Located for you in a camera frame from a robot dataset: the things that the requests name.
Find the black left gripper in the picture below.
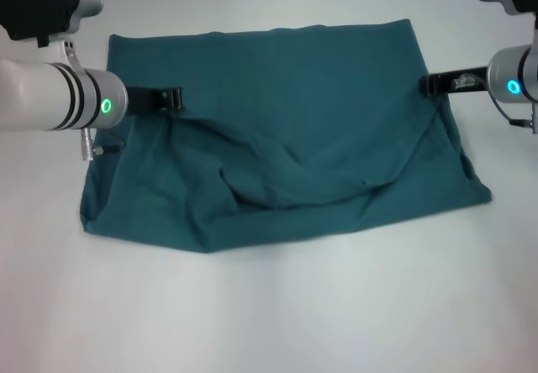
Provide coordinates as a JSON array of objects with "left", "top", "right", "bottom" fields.
[{"left": 124, "top": 87, "right": 186, "bottom": 117}]

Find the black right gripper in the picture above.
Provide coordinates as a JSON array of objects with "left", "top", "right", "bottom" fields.
[{"left": 419, "top": 66, "right": 491, "bottom": 97}]

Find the teal t-shirt with FREE print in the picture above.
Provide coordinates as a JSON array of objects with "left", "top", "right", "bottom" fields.
[{"left": 78, "top": 18, "right": 493, "bottom": 255}]

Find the right arm cable with plug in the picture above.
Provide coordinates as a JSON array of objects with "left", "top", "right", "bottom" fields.
[{"left": 491, "top": 95, "right": 538, "bottom": 129}]

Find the arm cable with plug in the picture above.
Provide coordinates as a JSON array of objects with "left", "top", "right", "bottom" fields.
[
  {"left": 80, "top": 127, "right": 126, "bottom": 162},
  {"left": 491, "top": 95, "right": 538, "bottom": 129}
]

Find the left arm cable with plug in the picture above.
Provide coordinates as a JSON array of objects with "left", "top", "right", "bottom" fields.
[{"left": 80, "top": 127, "right": 126, "bottom": 162}]

